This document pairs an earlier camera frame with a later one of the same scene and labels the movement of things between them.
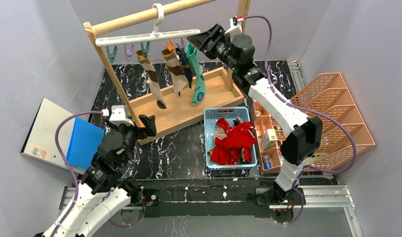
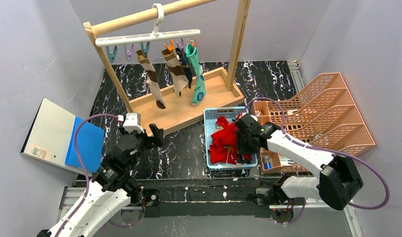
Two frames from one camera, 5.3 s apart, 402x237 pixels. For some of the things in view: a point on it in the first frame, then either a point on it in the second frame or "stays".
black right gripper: (212, 42) to (243, 137)
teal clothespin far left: (112, 55) stays
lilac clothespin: (182, 44) stays
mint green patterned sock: (200, 87) stays
